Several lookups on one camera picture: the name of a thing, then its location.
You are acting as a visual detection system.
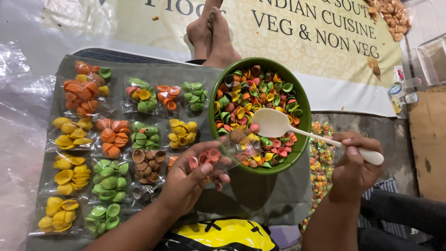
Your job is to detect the purple cloth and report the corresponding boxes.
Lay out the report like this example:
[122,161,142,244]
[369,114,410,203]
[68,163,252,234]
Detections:
[268,225,303,250]

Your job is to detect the clear packet of pink shells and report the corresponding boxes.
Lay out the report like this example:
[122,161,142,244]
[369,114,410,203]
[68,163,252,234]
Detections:
[187,134,262,182]

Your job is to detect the clear bottle with red cap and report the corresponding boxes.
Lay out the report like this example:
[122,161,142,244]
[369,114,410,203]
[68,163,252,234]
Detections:
[403,76,424,90]

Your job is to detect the brown cardboard sheet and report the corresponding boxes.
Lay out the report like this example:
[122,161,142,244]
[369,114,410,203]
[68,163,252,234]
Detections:
[407,86,446,203]

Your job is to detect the person's right hand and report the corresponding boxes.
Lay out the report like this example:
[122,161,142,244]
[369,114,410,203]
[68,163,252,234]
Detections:
[328,131,384,203]

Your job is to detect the pile of mixed snack bags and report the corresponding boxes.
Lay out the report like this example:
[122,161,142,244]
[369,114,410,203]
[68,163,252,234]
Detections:
[299,120,337,235]

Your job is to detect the green round bowl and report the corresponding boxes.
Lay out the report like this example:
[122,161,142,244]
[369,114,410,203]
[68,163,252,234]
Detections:
[208,57,313,176]

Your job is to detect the heap of mixed colourful shell snacks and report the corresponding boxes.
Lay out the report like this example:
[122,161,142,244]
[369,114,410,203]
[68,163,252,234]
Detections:
[213,65,304,169]

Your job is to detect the blue and white striped cloth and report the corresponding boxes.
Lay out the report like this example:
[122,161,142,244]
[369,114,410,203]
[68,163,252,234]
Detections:
[358,177,407,239]

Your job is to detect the clear plastic sheet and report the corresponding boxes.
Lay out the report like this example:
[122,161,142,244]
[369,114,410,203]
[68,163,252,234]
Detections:
[0,0,117,251]

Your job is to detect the dark grey trousers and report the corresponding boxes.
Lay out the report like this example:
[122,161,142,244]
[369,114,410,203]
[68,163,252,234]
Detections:
[356,189,446,251]

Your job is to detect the rows of sorted snack packets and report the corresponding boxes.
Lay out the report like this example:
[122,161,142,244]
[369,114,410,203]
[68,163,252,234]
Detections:
[30,61,210,238]

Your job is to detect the white plastic spoon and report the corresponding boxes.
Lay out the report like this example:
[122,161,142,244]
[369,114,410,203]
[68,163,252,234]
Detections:
[251,108,384,166]

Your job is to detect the bag of brown snacks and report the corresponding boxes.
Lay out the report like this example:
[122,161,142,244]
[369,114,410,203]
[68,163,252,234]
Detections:
[363,0,412,43]

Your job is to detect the cream printed banner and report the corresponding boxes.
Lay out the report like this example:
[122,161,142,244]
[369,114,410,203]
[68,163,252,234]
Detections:
[105,0,406,118]

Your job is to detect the small clear bottle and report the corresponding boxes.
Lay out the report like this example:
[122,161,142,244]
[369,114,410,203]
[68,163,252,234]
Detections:
[399,92,419,105]

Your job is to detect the grey cloth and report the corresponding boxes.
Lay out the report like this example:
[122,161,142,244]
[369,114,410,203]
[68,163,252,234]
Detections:
[26,54,313,251]

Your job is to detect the person's bare foot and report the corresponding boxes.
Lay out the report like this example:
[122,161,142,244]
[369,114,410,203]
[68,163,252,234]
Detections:
[202,7,242,69]
[186,0,223,61]

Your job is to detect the clear plastic box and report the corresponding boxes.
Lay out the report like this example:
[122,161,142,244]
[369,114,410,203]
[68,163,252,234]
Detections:
[416,34,446,86]

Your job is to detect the person's left hand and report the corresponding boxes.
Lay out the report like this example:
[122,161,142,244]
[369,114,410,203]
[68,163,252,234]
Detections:
[157,140,233,217]

